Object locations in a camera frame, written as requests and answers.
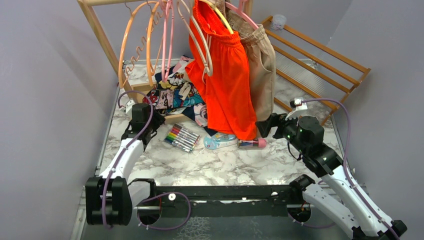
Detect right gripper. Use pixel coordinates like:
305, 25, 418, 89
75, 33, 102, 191
256, 109, 309, 155

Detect comic print shorts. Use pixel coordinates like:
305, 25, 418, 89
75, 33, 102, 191
147, 72, 208, 128

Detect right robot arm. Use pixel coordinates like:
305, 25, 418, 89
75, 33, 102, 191
255, 113, 408, 240

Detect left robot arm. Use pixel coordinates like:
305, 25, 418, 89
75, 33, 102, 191
85, 103, 165, 228

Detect beige shorts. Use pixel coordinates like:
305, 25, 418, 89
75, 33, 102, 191
215, 0, 276, 121

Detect orange shorts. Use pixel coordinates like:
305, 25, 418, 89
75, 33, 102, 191
185, 0, 257, 140

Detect orange hanger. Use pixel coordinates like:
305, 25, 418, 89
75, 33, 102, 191
118, 0, 165, 90

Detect pink hanger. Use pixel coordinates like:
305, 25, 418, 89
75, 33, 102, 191
159, 0, 175, 83
225, 0, 259, 30

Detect cream hanger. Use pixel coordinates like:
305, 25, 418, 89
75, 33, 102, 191
176, 0, 214, 77

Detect yellow hanger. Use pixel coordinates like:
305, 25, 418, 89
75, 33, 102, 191
199, 0, 234, 34

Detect pink hanger right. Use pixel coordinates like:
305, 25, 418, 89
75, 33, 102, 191
225, 0, 259, 30

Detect wooden clothes rack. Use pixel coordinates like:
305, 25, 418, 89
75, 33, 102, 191
76, 0, 254, 127

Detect pack of coloured markers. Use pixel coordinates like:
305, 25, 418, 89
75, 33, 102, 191
164, 124, 201, 153

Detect pink white navy garment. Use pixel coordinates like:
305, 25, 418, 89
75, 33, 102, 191
166, 55, 194, 86

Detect light blue toy case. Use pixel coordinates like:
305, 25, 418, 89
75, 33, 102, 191
203, 132, 238, 150

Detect wooden slatted shelf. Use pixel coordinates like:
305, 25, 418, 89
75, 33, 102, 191
260, 15, 372, 127

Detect clear plastic cup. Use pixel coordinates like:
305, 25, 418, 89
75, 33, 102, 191
270, 14, 287, 31

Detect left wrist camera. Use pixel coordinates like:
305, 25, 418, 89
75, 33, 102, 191
124, 99, 136, 119

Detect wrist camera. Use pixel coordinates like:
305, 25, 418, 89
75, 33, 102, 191
285, 97, 308, 121
124, 99, 136, 119

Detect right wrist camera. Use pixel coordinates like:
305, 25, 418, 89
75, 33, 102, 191
285, 97, 308, 121

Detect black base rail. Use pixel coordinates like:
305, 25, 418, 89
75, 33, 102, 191
135, 185, 312, 222

